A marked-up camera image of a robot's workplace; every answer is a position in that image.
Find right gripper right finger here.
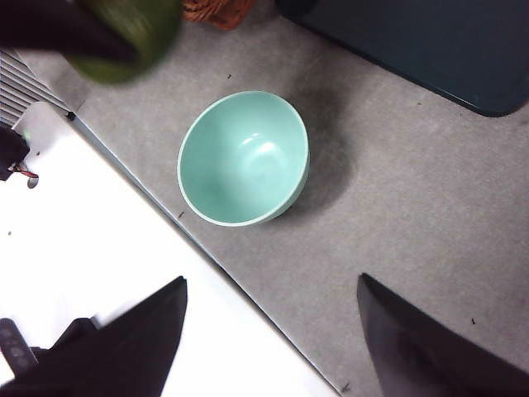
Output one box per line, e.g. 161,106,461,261
357,272,529,397

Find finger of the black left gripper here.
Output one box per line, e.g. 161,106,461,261
0,0,137,63

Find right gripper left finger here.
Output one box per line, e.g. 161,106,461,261
0,275,188,397

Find green avocado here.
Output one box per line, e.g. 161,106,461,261
68,0,183,86

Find teal ribbed bowl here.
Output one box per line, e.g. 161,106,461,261
176,90,311,227

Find grey ribbed panel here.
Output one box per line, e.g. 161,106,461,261
0,48,71,127

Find grey bar with buttons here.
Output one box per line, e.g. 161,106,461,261
0,317,39,380

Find brown wicker basket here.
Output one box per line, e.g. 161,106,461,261
181,0,258,31

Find black rectangular tray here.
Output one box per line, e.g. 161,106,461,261
274,0,529,117

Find black device with red wire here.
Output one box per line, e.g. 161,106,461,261
0,123,41,189

